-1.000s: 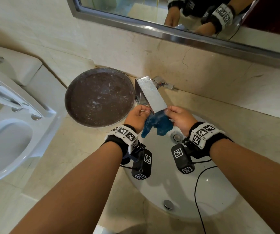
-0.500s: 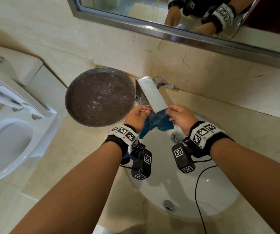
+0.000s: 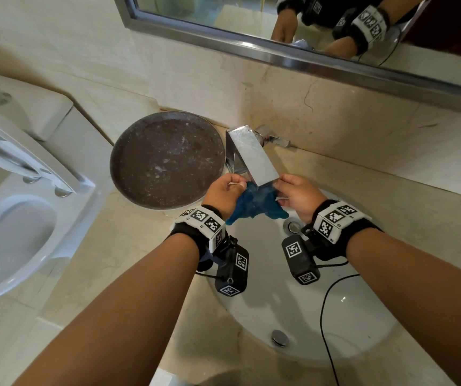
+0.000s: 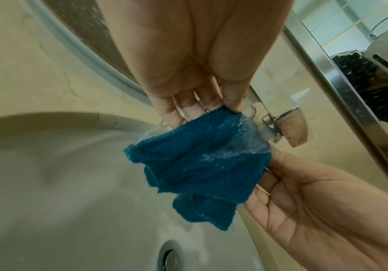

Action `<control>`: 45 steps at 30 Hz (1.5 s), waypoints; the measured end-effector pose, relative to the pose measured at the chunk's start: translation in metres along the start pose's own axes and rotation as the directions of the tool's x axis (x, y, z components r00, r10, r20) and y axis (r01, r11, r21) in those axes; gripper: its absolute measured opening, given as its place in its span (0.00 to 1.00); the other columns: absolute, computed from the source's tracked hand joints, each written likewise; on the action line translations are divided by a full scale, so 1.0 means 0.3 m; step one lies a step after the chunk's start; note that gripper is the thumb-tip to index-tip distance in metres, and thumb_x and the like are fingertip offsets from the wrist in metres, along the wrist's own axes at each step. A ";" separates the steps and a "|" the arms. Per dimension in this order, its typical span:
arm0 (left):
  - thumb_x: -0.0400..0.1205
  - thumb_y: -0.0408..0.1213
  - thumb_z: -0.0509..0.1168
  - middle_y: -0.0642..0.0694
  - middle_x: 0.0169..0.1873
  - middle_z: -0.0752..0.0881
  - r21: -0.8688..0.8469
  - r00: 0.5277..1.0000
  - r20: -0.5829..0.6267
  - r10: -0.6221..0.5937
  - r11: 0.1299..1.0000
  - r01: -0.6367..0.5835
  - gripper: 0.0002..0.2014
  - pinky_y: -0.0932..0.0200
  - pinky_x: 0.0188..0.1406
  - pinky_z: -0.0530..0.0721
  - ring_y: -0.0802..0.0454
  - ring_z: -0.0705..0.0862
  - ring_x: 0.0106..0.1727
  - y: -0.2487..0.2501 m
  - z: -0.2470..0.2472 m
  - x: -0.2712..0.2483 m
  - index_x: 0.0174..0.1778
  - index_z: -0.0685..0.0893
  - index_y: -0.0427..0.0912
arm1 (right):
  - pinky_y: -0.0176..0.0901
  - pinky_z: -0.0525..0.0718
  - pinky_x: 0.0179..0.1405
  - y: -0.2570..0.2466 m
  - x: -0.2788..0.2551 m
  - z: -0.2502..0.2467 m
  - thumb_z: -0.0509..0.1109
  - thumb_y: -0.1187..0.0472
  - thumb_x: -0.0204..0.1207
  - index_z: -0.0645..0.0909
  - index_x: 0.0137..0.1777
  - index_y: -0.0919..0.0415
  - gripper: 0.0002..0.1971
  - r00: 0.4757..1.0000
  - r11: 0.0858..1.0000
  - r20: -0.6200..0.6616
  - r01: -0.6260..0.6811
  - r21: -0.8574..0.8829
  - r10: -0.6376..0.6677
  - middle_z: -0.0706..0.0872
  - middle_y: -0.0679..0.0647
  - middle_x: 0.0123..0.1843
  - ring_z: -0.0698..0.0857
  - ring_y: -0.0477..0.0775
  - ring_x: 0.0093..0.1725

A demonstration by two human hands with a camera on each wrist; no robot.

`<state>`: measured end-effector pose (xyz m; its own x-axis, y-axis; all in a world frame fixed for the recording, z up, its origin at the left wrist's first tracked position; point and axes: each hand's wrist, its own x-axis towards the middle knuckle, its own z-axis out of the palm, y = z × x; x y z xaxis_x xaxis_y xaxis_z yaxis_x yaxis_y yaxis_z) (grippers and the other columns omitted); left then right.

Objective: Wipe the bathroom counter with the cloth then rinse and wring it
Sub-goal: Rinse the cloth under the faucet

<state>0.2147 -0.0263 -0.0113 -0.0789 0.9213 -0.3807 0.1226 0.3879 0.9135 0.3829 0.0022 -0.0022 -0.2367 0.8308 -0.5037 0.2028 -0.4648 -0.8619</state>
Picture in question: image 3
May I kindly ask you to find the marker wristband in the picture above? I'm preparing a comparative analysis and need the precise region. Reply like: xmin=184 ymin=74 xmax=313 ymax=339
xmin=312 ymin=199 xmax=382 ymax=262
xmin=167 ymin=204 xmax=228 ymax=254

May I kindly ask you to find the person's left forearm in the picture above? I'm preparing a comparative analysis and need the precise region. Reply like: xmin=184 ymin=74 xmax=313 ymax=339
xmin=13 ymin=233 xmax=200 ymax=386

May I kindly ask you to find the person's left hand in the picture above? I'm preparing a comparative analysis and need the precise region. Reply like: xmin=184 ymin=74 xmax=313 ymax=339
xmin=201 ymin=172 xmax=249 ymax=221

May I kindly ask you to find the left marker wristband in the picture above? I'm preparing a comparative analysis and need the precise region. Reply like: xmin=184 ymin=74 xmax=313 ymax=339
xmin=167 ymin=204 xmax=228 ymax=254

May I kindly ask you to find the person's right forearm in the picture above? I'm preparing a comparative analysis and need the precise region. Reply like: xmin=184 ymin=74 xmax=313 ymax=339
xmin=346 ymin=228 xmax=461 ymax=386

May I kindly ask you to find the chrome sink drain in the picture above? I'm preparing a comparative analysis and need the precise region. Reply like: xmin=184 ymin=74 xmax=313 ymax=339
xmin=283 ymin=218 xmax=305 ymax=236

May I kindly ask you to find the white toilet tank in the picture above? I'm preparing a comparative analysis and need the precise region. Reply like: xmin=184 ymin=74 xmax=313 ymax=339
xmin=0 ymin=72 xmax=115 ymax=189

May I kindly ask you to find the white ceramic sink basin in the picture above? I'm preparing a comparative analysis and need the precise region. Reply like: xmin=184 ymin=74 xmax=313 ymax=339
xmin=208 ymin=188 xmax=400 ymax=362

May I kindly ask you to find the white toilet seat lid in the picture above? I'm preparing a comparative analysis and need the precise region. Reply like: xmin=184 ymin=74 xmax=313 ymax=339
xmin=0 ymin=96 xmax=94 ymax=196

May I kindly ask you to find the white toilet bowl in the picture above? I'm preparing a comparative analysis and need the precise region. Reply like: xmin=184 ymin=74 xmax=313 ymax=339
xmin=0 ymin=172 xmax=107 ymax=305

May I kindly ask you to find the steel framed mirror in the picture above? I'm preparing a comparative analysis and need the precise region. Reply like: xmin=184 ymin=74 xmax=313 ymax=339
xmin=111 ymin=0 xmax=461 ymax=117

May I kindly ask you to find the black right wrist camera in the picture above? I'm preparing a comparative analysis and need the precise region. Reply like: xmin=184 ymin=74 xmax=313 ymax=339
xmin=281 ymin=234 xmax=321 ymax=286

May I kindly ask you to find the chrome faucet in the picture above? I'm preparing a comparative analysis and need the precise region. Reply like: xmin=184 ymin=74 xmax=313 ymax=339
xmin=225 ymin=124 xmax=291 ymax=188

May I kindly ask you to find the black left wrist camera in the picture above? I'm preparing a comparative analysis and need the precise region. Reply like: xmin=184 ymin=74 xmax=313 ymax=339
xmin=196 ymin=235 xmax=250 ymax=297

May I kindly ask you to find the teal cleaning cloth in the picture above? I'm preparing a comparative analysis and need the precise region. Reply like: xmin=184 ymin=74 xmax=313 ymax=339
xmin=225 ymin=181 xmax=290 ymax=226

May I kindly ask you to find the beige marble sink countertop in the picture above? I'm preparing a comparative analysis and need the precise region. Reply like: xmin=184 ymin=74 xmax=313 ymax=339
xmin=37 ymin=126 xmax=461 ymax=386

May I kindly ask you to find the person's right hand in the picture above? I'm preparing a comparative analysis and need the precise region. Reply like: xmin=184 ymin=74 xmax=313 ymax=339
xmin=273 ymin=174 xmax=328 ymax=225

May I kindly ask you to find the round dark brown tray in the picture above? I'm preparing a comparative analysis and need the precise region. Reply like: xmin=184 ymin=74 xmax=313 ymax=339
xmin=109 ymin=111 xmax=226 ymax=210

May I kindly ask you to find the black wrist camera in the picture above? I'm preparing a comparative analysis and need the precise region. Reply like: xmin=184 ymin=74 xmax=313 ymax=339
xmin=196 ymin=235 xmax=250 ymax=297
xmin=281 ymin=234 xmax=321 ymax=286

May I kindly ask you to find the right marker wristband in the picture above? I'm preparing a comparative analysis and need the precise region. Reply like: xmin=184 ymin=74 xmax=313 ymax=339
xmin=312 ymin=199 xmax=382 ymax=262

